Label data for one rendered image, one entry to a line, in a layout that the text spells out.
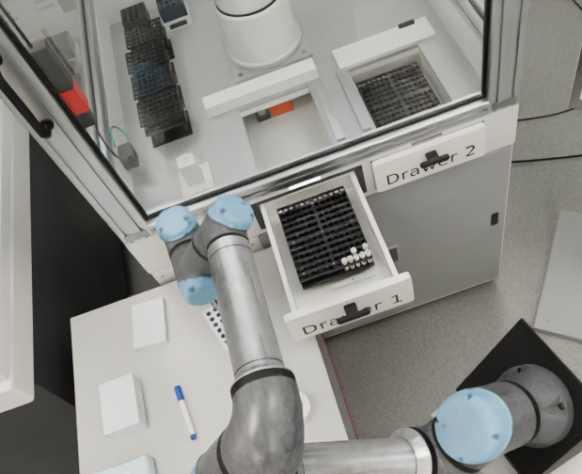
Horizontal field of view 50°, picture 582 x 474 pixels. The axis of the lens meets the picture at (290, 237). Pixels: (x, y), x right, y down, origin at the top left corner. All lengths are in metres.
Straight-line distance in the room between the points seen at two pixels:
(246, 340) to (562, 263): 1.68
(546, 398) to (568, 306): 1.16
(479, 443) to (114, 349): 0.96
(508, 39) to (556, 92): 1.53
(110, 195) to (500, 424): 0.92
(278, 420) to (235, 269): 0.26
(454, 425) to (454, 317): 1.24
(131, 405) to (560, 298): 1.50
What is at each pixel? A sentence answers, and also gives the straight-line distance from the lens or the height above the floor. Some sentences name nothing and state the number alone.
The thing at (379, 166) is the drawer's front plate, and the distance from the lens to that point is 1.55.
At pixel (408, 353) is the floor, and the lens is 2.29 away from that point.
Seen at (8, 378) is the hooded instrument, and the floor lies 0.91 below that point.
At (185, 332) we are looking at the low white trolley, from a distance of 1.62.
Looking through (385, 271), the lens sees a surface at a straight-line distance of 1.48.
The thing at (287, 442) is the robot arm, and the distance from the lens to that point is 0.87.
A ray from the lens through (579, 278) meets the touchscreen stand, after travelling 2.40.
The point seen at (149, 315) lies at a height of 0.78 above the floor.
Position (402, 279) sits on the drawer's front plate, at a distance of 1.36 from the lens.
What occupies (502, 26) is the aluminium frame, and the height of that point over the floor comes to 1.20.
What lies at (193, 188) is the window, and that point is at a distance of 1.49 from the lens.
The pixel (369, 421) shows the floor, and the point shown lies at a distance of 2.22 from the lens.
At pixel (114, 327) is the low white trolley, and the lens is 1.72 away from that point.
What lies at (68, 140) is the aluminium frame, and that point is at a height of 1.31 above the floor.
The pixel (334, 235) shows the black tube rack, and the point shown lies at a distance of 1.47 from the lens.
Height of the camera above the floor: 2.12
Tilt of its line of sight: 55 degrees down
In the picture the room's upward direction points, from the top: 23 degrees counter-clockwise
